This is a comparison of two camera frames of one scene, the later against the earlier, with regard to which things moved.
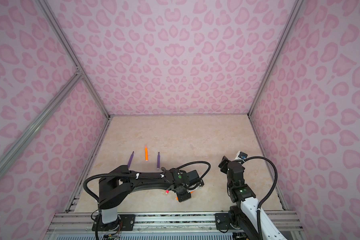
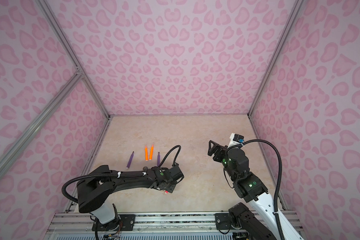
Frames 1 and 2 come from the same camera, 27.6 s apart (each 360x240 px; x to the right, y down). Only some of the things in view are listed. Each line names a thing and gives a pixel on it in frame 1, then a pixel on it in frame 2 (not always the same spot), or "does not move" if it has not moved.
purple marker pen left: x=130 y=159 does not move
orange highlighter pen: x=146 y=153 does not move
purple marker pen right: x=158 y=161 does not move
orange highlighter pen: x=190 y=192 → x=151 y=152
